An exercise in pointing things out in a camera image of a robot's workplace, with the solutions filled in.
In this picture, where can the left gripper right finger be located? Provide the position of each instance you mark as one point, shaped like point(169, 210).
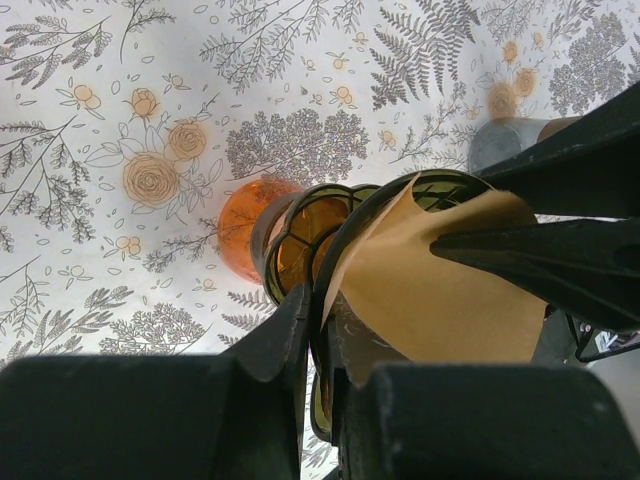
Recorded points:
point(390, 419)

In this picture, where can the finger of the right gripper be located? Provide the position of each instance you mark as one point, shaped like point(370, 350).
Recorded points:
point(590, 168)
point(588, 268)

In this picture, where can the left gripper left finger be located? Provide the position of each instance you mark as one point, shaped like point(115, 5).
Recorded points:
point(235, 415)

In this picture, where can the glass coffee carafe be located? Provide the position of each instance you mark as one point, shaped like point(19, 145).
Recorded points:
point(504, 138)

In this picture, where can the dark green dripper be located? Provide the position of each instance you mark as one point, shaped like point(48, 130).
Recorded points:
point(299, 238)

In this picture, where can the glass of orange liquid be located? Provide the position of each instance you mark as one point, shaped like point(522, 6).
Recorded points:
point(238, 217)

